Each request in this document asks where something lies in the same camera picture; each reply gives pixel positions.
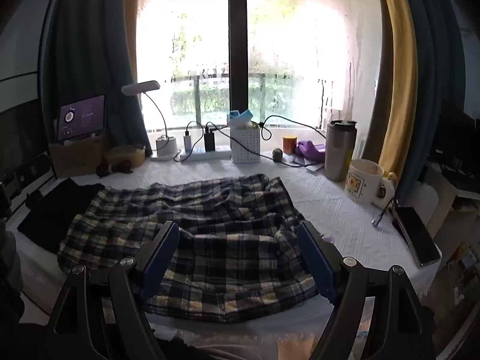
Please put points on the dark window frame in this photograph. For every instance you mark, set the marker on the dark window frame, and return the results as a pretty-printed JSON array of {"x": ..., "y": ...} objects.
[{"x": 238, "y": 45}]

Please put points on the white power strip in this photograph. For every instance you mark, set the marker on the white power strip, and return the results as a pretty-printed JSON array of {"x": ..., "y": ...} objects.
[{"x": 213, "y": 153}]

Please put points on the teal curtain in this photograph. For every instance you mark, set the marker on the teal curtain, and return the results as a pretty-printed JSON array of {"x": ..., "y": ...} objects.
[
  {"x": 423, "y": 82},
  {"x": 90, "y": 45}
]

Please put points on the yellow curtain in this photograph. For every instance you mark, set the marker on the yellow curtain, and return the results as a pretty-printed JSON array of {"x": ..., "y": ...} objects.
[
  {"x": 132, "y": 15},
  {"x": 401, "y": 63}
]

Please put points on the white cartoon mug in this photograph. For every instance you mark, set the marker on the white cartoon mug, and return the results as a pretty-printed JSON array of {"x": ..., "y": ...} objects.
[{"x": 362, "y": 182}]

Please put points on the white desk lamp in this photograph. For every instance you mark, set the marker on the white desk lamp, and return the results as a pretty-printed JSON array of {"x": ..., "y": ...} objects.
[{"x": 165, "y": 146}]

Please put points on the small grey ball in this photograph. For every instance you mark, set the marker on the small grey ball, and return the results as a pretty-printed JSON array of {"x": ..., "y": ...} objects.
[{"x": 278, "y": 155}]

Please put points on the silver metal stick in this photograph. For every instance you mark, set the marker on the silver metal stick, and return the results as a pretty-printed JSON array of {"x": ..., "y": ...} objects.
[{"x": 380, "y": 215}]

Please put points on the orange jar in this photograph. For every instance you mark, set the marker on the orange jar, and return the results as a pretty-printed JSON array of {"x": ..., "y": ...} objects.
[{"x": 290, "y": 144}]

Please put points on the black smartphone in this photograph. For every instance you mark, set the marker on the black smartphone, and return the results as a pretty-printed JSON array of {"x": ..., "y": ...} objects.
[{"x": 416, "y": 236}]

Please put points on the black cloth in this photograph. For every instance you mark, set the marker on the black cloth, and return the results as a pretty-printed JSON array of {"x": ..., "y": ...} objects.
[{"x": 52, "y": 213}]

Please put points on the blue tissue pack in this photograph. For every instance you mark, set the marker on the blue tissue pack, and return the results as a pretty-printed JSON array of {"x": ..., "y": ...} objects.
[{"x": 242, "y": 118}]

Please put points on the cardboard box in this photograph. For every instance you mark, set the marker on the cardboard box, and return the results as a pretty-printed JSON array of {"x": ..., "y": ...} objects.
[{"x": 75, "y": 157}]

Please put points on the yellow plastic container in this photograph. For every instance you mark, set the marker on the yellow plastic container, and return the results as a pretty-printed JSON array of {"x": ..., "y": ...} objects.
[{"x": 125, "y": 155}]

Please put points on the blue plaid shirt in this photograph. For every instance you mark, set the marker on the blue plaid shirt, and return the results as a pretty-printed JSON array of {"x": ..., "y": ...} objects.
[{"x": 225, "y": 255}]

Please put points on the tablet with purple screen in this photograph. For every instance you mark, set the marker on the tablet with purple screen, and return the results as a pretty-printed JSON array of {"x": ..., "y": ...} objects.
[{"x": 82, "y": 118}]

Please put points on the purple cloth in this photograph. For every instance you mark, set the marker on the purple cloth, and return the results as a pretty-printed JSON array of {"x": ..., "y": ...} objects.
[{"x": 309, "y": 150}]

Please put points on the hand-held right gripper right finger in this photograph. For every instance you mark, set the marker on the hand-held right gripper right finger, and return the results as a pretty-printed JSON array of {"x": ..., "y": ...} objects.
[{"x": 318, "y": 262}]

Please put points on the white textured tablecloth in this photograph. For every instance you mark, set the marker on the white textured tablecloth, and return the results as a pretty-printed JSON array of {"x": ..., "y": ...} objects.
[{"x": 337, "y": 210}]

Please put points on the white charger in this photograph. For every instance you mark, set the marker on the white charger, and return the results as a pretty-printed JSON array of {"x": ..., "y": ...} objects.
[{"x": 187, "y": 142}]

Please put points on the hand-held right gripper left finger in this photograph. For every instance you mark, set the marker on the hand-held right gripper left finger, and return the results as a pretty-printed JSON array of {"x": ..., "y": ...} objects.
[{"x": 159, "y": 262}]

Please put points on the dark grey charger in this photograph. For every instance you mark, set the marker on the dark grey charger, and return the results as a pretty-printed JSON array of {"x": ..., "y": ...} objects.
[{"x": 210, "y": 140}]

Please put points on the black monitor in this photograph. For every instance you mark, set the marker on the black monitor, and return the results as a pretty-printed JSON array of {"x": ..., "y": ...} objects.
[{"x": 18, "y": 131}]

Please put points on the white perforated basket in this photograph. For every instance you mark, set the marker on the white perforated basket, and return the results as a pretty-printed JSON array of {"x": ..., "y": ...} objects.
[{"x": 245, "y": 146}]

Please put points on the balcony railing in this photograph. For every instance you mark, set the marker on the balcony railing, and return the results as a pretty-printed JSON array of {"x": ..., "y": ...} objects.
[{"x": 210, "y": 76}]

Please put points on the steel tumbler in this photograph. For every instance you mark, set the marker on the steel tumbler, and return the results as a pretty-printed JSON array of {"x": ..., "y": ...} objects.
[{"x": 337, "y": 153}]

